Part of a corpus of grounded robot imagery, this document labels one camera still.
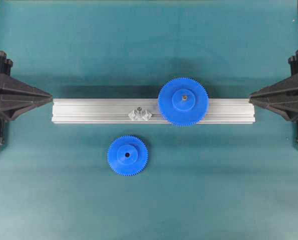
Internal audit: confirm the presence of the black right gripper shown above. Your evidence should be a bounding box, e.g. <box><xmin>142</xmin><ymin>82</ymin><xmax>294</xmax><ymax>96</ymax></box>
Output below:
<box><xmin>249</xmin><ymin>50</ymin><xmax>298</xmax><ymax>145</ymax></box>

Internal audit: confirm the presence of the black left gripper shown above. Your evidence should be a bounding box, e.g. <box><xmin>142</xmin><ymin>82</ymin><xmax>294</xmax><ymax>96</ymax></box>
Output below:
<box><xmin>0</xmin><ymin>50</ymin><xmax>53</xmax><ymax>147</ymax></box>

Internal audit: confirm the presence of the small blue gear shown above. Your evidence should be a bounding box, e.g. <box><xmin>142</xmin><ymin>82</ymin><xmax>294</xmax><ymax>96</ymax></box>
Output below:
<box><xmin>107</xmin><ymin>135</ymin><xmax>149</xmax><ymax>176</ymax></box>

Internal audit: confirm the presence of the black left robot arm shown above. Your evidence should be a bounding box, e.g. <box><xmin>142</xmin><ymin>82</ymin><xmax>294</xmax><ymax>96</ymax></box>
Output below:
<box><xmin>0</xmin><ymin>51</ymin><xmax>53</xmax><ymax>147</ymax></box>

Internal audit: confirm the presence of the large blue gear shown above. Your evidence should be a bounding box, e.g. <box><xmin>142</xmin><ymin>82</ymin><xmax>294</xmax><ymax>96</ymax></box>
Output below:
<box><xmin>157</xmin><ymin>77</ymin><xmax>209</xmax><ymax>127</ymax></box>

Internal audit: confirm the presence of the aluminium extrusion rail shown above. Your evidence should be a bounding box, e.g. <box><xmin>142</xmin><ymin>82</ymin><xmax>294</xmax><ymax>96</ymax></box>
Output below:
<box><xmin>52</xmin><ymin>98</ymin><xmax>255</xmax><ymax>124</ymax></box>

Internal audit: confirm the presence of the clear plastic shaft bracket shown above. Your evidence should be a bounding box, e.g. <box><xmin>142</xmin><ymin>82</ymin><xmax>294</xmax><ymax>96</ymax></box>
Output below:
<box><xmin>128</xmin><ymin>106</ymin><xmax>152</xmax><ymax>122</ymax></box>

